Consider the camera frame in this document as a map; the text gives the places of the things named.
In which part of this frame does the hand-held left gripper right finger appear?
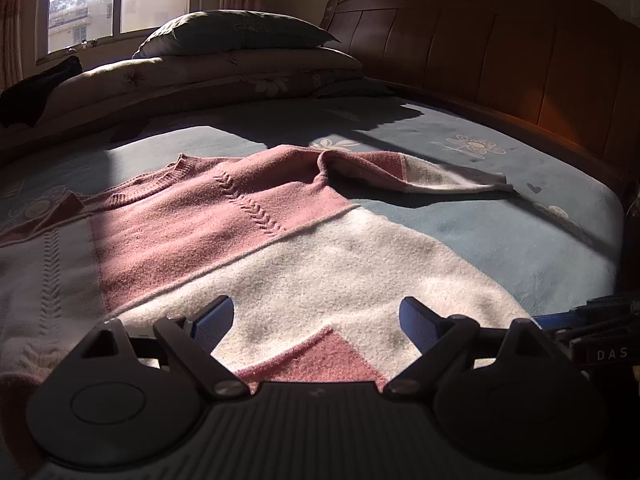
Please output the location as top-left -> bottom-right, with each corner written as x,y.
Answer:
382,296 -> 570,403

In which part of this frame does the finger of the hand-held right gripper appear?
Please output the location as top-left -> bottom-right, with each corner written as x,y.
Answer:
532,296 -> 640,336
569,332 -> 640,376

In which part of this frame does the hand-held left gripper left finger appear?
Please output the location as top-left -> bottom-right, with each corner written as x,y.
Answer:
75,295 -> 251,402

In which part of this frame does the pink and white knit sweater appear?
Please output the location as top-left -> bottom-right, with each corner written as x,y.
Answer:
0,144 -> 536,441

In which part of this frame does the small dark flat object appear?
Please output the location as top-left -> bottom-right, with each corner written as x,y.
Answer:
107,119 -> 153,145

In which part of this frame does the flat grey pillow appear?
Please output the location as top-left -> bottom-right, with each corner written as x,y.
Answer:
312,78 -> 396,100

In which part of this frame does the folded floral quilt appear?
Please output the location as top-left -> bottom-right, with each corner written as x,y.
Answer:
0,47 -> 363,161

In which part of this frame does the wooden headboard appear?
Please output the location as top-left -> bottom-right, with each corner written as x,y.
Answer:
320,0 -> 640,201

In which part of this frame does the grey-green pillow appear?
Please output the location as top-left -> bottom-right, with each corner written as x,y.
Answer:
132,9 -> 341,59

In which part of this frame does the black garment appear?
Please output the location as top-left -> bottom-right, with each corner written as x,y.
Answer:
0,55 -> 83,128

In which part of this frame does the window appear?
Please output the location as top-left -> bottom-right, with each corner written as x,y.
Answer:
35,0 -> 201,63

